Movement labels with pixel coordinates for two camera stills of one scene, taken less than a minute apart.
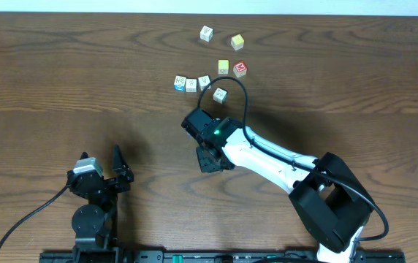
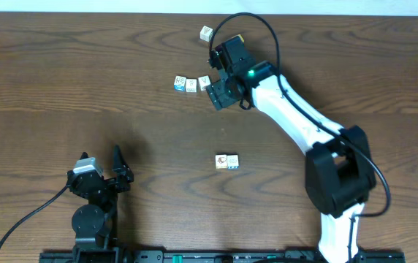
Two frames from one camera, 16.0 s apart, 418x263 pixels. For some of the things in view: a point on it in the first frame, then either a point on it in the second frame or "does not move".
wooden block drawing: x=204 y=81 does not move
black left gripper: x=104 y=183 does not move
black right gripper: x=206 y=164 -> x=219 y=95
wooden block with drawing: x=191 y=85 does not move
